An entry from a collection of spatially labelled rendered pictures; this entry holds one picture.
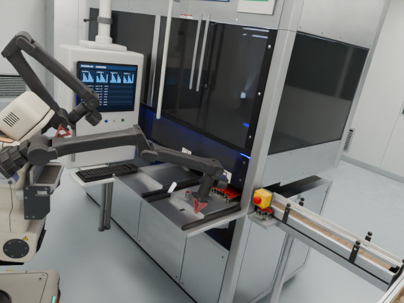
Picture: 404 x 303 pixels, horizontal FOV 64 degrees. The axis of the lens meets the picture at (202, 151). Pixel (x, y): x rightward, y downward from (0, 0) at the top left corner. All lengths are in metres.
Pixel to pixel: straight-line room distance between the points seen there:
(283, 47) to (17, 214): 1.36
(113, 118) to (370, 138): 4.89
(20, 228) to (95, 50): 1.06
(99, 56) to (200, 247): 1.32
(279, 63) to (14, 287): 1.82
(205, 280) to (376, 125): 4.69
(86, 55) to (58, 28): 4.29
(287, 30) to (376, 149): 4.88
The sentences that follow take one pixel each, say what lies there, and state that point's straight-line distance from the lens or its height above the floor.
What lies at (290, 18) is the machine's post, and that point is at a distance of 1.56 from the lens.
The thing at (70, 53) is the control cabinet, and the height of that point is 1.51.
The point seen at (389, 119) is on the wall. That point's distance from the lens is 6.16.
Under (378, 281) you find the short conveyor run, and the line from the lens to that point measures 1.64.
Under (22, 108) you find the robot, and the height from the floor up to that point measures 1.36.
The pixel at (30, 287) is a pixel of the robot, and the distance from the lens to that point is 2.16.
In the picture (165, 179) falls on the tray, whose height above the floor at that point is 0.88.
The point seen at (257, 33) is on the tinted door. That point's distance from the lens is 1.66.
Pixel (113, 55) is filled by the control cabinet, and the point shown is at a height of 1.53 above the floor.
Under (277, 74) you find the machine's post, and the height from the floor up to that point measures 1.61.
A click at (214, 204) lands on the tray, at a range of 1.77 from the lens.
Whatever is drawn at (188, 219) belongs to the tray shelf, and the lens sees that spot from 1.61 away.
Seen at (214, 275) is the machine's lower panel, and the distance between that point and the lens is 2.10.
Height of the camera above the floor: 1.72
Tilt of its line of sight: 19 degrees down
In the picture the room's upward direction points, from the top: 9 degrees clockwise
